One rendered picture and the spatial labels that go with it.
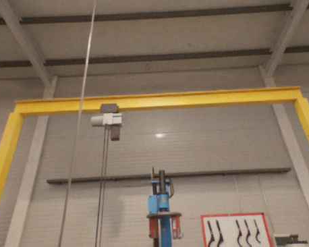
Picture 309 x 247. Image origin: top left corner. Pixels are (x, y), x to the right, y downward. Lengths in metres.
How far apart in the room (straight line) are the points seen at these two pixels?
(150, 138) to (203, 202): 2.18
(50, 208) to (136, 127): 2.98
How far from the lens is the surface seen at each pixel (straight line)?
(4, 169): 4.54
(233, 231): 6.17
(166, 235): 4.40
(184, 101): 4.36
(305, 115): 4.76
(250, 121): 7.29
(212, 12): 6.75
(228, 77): 8.05
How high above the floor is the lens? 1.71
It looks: 30 degrees up
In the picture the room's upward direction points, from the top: 3 degrees counter-clockwise
